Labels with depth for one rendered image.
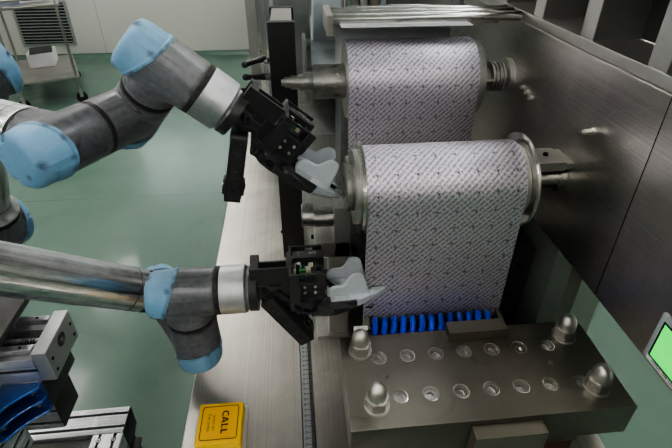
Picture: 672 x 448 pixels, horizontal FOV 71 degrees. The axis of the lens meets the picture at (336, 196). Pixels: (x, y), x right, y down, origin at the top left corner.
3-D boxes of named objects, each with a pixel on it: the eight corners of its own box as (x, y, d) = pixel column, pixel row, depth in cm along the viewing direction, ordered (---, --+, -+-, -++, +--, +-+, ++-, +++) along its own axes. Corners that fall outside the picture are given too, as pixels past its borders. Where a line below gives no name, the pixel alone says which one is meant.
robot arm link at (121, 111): (62, 129, 65) (86, 80, 58) (124, 103, 74) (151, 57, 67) (103, 172, 66) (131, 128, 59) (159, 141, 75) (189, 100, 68)
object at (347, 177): (347, 202, 68) (343, 217, 75) (361, 201, 68) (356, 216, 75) (343, 154, 70) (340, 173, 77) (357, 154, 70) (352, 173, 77)
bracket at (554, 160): (522, 157, 76) (524, 146, 75) (556, 156, 76) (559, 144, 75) (536, 172, 71) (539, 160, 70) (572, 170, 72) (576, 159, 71)
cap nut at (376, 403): (361, 394, 67) (362, 374, 64) (387, 392, 67) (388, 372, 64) (365, 418, 63) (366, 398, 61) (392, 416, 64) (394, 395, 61)
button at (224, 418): (202, 413, 78) (200, 404, 77) (245, 409, 79) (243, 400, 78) (195, 454, 72) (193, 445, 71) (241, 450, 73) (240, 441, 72)
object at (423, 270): (362, 319, 80) (366, 231, 70) (496, 310, 82) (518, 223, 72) (363, 321, 79) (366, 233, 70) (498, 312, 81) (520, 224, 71)
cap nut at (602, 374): (577, 376, 69) (586, 356, 67) (601, 374, 69) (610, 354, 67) (591, 399, 66) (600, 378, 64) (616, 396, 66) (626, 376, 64)
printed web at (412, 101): (339, 239, 118) (340, 30, 92) (431, 233, 120) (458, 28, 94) (361, 367, 86) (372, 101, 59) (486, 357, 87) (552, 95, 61)
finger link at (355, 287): (389, 277, 70) (328, 280, 70) (387, 306, 74) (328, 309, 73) (386, 263, 73) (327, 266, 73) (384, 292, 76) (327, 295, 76)
